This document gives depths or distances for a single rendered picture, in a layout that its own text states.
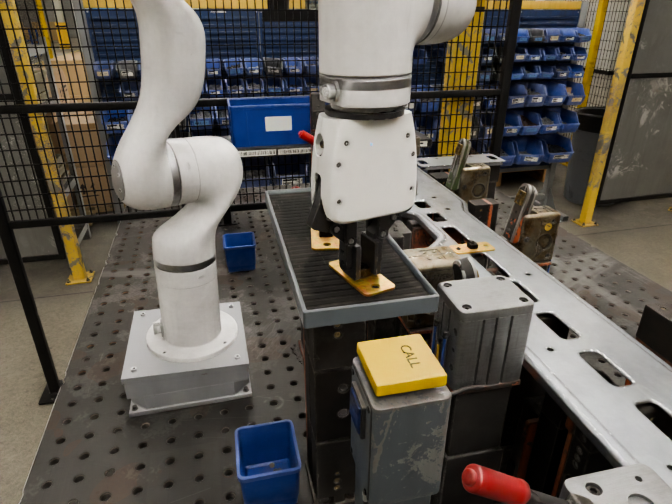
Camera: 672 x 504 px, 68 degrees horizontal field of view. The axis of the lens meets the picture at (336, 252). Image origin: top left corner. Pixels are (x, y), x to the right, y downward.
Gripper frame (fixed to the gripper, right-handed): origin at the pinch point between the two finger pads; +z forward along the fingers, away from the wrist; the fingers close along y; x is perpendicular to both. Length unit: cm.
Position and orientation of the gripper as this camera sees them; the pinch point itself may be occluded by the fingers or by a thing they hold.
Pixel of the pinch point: (360, 255)
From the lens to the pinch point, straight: 53.3
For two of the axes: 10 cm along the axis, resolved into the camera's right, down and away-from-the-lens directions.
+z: 0.0, 9.0, 4.3
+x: -4.8, -3.8, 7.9
